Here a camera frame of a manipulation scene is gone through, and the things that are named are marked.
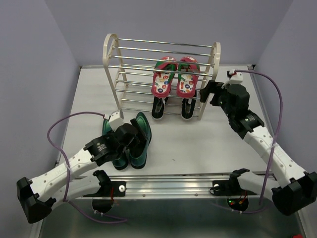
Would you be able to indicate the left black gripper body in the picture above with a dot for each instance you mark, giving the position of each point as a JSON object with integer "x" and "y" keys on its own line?
{"x": 135, "y": 141}

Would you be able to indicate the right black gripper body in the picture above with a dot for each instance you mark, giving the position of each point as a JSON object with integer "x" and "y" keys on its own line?
{"x": 220, "y": 100}

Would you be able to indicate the green loafer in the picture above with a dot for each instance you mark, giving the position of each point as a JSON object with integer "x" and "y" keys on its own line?
{"x": 121, "y": 162}
{"x": 138, "y": 154}

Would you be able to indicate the black sneaker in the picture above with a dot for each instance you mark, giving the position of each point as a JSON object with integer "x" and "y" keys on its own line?
{"x": 158, "y": 107}
{"x": 188, "y": 106}

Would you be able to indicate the pink kids sandal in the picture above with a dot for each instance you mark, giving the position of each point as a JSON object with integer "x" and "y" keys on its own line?
{"x": 162, "y": 80}
{"x": 188, "y": 72}

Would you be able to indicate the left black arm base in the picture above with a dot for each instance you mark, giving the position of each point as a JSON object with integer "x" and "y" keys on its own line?
{"x": 103, "y": 199}

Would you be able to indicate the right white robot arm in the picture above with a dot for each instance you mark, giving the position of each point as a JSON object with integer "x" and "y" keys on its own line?
{"x": 293, "y": 187}

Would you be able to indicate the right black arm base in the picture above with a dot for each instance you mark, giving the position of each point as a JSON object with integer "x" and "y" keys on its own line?
{"x": 236, "y": 197}

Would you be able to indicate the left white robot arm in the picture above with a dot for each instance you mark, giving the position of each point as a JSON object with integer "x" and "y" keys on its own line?
{"x": 80, "y": 176}

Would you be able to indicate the cream and chrome shoe shelf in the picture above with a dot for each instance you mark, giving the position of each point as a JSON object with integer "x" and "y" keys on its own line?
{"x": 129, "y": 65}

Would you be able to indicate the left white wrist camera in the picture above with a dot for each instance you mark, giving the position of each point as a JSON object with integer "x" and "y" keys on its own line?
{"x": 113, "y": 121}

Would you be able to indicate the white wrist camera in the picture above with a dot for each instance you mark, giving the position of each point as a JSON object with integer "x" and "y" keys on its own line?
{"x": 113, "y": 121}
{"x": 234, "y": 77}

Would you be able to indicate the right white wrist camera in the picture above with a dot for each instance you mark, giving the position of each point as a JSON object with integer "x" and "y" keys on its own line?
{"x": 234, "y": 77}

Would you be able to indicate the aluminium mounting rail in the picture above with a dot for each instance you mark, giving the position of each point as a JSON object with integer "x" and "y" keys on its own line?
{"x": 170, "y": 187}

